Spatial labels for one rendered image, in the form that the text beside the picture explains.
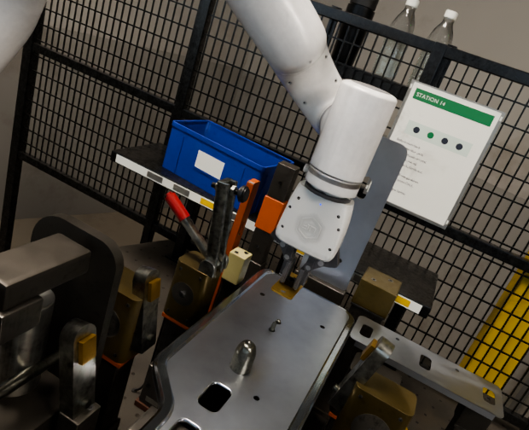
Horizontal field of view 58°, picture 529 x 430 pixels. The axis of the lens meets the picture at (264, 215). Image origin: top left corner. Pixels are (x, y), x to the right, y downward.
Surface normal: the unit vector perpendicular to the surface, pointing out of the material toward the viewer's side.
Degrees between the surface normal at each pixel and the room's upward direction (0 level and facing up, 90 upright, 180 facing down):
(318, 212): 89
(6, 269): 0
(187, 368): 0
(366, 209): 90
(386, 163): 90
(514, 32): 90
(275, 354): 0
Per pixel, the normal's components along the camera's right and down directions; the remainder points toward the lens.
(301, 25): 0.34, 0.25
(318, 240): -0.35, 0.25
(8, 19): 0.22, 0.85
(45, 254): 0.31, -0.88
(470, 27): -0.66, 0.07
